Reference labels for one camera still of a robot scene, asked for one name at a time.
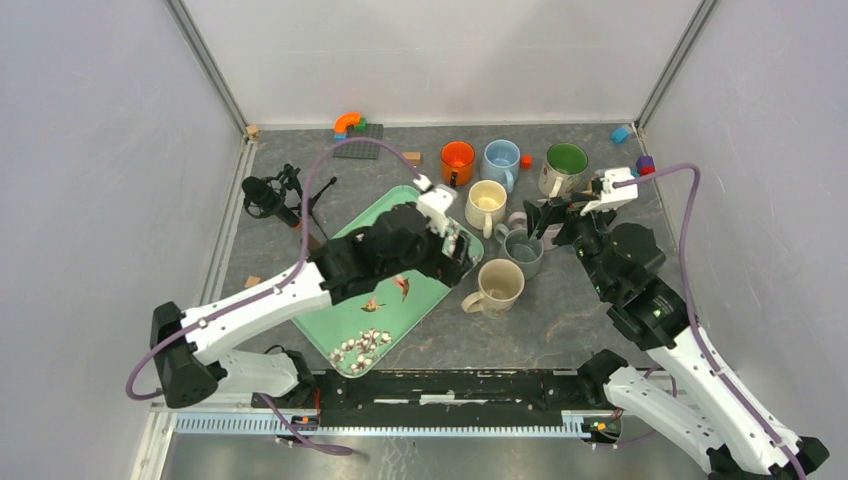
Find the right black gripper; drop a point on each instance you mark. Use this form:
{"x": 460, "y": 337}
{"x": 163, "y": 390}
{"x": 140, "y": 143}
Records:
{"x": 556, "y": 210}

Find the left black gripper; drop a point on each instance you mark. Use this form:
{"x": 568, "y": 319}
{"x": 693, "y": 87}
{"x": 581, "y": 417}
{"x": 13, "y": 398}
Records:
{"x": 446, "y": 269}

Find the grey mug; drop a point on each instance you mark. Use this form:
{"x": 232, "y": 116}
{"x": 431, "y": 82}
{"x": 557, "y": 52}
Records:
{"x": 516, "y": 246}

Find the floral cream mug green inside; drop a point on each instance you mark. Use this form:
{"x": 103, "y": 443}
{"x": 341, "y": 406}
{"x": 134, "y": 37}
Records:
{"x": 564, "y": 166}

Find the cream paisley mug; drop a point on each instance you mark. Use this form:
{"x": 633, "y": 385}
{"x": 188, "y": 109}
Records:
{"x": 500, "y": 283}

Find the light blue ribbed mug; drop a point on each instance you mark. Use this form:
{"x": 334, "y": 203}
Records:
{"x": 501, "y": 163}

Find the orange mug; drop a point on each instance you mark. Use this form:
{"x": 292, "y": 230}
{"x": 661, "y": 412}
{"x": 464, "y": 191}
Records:
{"x": 457, "y": 163}

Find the mauve mug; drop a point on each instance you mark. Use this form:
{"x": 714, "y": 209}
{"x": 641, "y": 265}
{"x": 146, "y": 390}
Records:
{"x": 519, "y": 220}

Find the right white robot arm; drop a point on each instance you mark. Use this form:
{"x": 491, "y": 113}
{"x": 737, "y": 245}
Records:
{"x": 729, "y": 433}

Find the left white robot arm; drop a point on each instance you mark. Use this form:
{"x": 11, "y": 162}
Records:
{"x": 195, "y": 350}

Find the brown wooden block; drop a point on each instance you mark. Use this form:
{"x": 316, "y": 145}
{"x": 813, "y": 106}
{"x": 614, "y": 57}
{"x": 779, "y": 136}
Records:
{"x": 413, "y": 157}

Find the green floral tray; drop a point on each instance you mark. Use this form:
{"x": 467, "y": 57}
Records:
{"x": 357, "y": 333}

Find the grey lego baseplate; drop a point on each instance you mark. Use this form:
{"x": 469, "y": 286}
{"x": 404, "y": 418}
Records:
{"x": 361, "y": 150}

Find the blue block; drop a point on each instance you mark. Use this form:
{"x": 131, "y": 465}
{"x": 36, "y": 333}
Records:
{"x": 622, "y": 133}

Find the purple red block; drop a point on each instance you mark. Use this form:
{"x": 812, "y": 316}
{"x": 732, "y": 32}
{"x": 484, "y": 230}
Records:
{"x": 645, "y": 165}

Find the orange curved block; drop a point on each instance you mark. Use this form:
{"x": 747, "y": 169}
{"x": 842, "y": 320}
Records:
{"x": 350, "y": 121}

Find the small tan wooden block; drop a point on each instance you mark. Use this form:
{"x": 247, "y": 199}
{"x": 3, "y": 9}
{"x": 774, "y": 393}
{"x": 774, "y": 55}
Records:
{"x": 252, "y": 281}

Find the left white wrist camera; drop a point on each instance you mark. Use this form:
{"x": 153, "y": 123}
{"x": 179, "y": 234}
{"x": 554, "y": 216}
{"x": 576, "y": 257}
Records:
{"x": 433, "y": 203}

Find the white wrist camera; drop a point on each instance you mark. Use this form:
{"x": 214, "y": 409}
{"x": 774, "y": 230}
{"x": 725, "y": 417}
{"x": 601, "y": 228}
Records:
{"x": 607, "y": 194}
{"x": 433, "y": 203}

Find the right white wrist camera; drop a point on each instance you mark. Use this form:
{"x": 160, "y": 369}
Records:
{"x": 607, "y": 194}

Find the black mounting base rail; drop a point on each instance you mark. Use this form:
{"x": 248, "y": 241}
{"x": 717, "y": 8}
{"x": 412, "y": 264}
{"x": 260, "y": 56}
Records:
{"x": 446, "y": 398}

